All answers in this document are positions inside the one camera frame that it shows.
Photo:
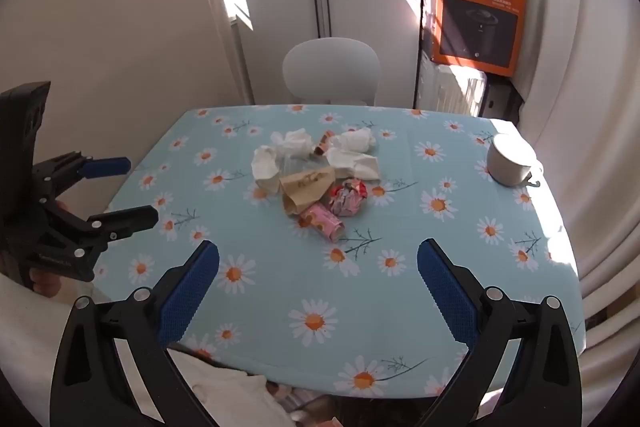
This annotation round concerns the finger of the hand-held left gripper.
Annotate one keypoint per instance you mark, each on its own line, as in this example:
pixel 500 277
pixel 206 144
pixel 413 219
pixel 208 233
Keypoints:
pixel 107 167
pixel 130 219

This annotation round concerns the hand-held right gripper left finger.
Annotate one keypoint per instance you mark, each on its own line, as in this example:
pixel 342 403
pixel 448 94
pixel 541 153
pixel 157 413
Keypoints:
pixel 192 289

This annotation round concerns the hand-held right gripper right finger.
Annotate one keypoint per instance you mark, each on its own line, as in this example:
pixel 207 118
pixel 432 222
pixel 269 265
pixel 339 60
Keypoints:
pixel 445 292

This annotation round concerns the red wrapper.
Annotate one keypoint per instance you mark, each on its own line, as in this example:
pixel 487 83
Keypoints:
pixel 348 198

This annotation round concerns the pink paper wrapper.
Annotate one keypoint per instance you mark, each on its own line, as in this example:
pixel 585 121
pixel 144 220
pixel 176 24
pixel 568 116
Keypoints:
pixel 325 222

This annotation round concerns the white tissue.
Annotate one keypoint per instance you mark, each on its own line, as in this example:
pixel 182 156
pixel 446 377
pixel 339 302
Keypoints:
pixel 265 167
pixel 295 139
pixel 357 164
pixel 357 139

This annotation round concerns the brown paper bag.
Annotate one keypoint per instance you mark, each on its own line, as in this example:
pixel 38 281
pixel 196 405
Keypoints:
pixel 305 189

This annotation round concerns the clear plastic bag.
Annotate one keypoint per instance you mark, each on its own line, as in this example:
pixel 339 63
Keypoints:
pixel 295 166

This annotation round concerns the person's left hand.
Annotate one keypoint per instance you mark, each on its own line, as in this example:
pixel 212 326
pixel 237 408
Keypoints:
pixel 46 283

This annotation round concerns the blue daisy print tablecloth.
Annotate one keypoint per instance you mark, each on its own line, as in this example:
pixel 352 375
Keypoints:
pixel 310 267

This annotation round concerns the white round cup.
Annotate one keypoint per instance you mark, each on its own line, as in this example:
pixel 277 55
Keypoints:
pixel 510 159

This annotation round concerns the black case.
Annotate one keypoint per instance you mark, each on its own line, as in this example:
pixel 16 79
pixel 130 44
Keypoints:
pixel 502 99

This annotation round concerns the white radiator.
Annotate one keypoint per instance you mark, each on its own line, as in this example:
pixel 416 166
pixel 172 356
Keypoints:
pixel 452 89

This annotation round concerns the white plastic chair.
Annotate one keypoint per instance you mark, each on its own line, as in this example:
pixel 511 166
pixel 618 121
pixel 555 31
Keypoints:
pixel 330 69

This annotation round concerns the beige curtain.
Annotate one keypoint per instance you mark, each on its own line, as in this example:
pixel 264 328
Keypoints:
pixel 575 82

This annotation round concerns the orange cardboard box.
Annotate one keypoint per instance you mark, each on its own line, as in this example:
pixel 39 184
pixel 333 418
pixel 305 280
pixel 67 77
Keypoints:
pixel 480 17

